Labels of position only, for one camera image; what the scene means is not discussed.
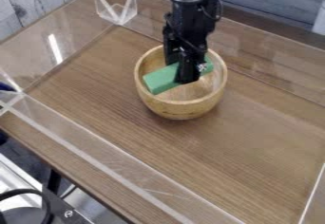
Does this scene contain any clear acrylic tray wall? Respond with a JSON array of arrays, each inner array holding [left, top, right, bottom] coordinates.
[[0, 0, 325, 224]]

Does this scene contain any green rectangular block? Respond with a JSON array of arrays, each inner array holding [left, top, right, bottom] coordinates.
[[140, 55, 215, 96]]

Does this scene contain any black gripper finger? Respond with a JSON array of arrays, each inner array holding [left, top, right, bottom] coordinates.
[[163, 33, 180, 65], [175, 48, 205, 84]]

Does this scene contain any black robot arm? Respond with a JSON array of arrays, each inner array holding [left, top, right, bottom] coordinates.
[[161, 0, 221, 84]]

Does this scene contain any clear acrylic corner bracket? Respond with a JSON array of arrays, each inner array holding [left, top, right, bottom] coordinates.
[[93, 0, 137, 26]]

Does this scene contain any light wooden bowl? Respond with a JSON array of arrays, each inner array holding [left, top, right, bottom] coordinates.
[[133, 46, 227, 120]]

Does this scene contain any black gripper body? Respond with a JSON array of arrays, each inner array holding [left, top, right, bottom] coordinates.
[[161, 0, 221, 52]]

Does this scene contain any black cable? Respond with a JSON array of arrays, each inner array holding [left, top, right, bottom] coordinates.
[[0, 188, 54, 224]]

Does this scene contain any black table leg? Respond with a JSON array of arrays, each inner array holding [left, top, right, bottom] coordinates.
[[46, 170, 62, 195]]

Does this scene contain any black metal base plate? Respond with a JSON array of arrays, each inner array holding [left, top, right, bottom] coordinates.
[[41, 189, 93, 224]]

